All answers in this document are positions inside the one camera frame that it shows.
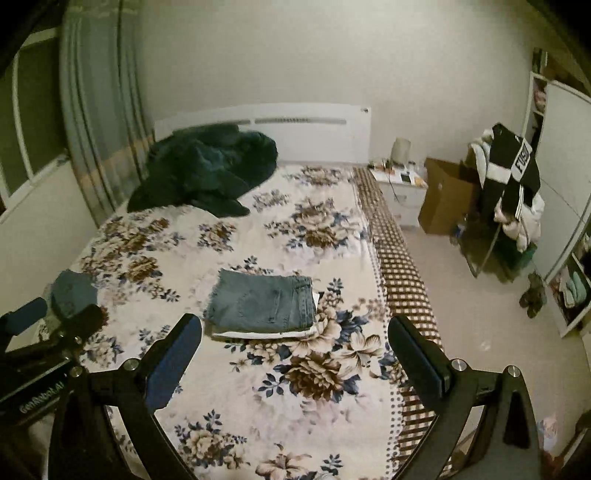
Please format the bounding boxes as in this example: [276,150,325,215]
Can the blue denim jeans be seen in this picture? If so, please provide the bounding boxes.
[204,270,315,334]

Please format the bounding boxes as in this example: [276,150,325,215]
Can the blue denim piece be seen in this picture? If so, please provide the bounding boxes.
[49,269,97,322]

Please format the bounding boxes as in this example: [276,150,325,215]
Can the floral bed blanket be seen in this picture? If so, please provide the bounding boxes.
[68,165,440,479]

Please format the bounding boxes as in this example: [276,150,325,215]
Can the white folded garment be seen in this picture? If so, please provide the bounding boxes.
[209,290,325,342]

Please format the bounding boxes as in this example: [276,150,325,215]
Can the dark green blanket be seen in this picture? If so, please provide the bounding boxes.
[127,124,279,218]

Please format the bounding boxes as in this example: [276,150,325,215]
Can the brown cardboard box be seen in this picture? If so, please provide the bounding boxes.
[419,158,480,236]

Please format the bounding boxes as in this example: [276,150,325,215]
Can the white nightstand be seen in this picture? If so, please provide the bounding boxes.
[369,164,428,228]

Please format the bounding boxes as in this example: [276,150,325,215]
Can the plaid curtain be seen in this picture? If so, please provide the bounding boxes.
[59,1,153,225]

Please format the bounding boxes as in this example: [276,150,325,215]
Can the clothes pile on chair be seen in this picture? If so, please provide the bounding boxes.
[465,123,545,253]

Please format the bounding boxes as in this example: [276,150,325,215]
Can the small table lamp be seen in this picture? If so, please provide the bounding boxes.
[390,137,412,165]

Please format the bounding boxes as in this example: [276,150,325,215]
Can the white wardrobe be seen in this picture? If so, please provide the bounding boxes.
[522,73,590,337]

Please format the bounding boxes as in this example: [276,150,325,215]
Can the white headboard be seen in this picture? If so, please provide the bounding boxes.
[154,103,372,165]

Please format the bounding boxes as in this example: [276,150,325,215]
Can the window frame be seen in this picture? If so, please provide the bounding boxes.
[1,27,67,215]

